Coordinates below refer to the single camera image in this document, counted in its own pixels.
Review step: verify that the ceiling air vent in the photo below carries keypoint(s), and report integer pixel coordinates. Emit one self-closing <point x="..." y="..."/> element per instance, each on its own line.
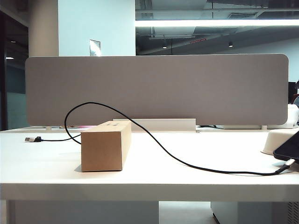
<point x="242" y="15"/>

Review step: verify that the white paper pulp tray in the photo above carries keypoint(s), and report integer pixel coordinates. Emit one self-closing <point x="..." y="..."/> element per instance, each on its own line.
<point x="272" y="142"/>

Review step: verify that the grey fabric desk divider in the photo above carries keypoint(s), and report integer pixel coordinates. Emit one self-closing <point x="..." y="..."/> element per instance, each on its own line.
<point x="187" y="88"/>

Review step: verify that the black background monitor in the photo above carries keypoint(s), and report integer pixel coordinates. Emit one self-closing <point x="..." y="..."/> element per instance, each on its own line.
<point x="291" y="93"/>

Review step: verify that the pink paper sheet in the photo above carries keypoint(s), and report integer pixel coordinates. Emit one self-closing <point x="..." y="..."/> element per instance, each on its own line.
<point x="85" y="127"/>

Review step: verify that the brown cardboard box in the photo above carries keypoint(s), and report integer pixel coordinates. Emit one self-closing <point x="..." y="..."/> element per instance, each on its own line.
<point x="101" y="151"/>

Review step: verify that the framed wall notice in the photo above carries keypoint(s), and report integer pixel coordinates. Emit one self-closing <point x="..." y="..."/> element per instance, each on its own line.
<point x="94" y="47"/>

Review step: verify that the black smartphone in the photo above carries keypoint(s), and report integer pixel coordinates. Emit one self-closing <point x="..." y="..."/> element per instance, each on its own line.
<point x="289" y="149"/>

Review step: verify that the seated background person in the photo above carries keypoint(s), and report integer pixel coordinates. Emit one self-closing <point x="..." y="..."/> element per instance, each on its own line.
<point x="296" y="99"/>

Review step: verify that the red illuminated ceiling sign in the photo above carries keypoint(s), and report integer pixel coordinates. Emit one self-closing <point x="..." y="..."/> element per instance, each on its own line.
<point x="197" y="41"/>

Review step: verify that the long ceiling light strip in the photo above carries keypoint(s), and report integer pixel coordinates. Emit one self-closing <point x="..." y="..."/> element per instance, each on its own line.
<point x="210" y="23"/>

